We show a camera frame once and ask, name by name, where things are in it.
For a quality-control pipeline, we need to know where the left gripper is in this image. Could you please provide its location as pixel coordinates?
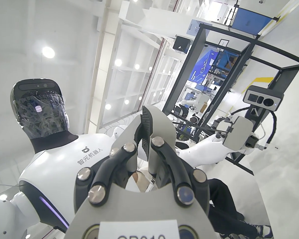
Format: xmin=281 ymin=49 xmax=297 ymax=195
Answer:
xmin=214 ymin=116 xmax=267 ymax=156

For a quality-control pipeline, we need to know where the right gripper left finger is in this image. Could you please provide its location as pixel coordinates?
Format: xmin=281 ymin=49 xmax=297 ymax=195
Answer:
xmin=74 ymin=115 xmax=144 ymax=211

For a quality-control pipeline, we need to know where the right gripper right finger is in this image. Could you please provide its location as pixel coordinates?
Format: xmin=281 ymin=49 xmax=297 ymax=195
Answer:
xmin=140 ymin=105 xmax=210 ymax=211

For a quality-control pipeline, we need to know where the robot body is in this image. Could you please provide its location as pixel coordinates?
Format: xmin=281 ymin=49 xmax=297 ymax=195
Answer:
xmin=0 ymin=78 xmax=150 ymax=239

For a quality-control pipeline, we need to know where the blue printed carton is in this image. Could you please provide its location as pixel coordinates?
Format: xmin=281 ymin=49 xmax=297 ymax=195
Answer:
xmin=189 ymin=48 xmax=223 ymax=86

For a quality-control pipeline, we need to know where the person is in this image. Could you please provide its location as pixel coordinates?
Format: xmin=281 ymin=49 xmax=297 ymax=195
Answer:
xmin=133 ymin=170 xmax=274 ymax=239

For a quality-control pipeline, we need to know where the small black box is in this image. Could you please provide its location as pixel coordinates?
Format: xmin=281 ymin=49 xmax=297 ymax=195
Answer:
xmin=173 ymin=35 xmax=191 ymax=53

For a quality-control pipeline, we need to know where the blue partition panel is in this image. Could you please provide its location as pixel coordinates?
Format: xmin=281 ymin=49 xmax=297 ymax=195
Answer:
xmin=232 ymin=8 xmax=272 ymax=36

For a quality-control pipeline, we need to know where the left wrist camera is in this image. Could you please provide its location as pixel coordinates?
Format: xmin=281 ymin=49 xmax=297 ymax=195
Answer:
xmin=243 ymin=85 xmax=283 ymax=128

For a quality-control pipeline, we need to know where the black cable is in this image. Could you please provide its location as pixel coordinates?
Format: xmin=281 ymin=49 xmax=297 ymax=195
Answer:
xmin=264 ymin=111 xmax=277 ymax=149

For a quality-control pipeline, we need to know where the black metal frame rack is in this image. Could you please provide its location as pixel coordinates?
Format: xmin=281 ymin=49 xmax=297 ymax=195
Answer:
xmin=161 ymin=23 xmax=299 ymax=176

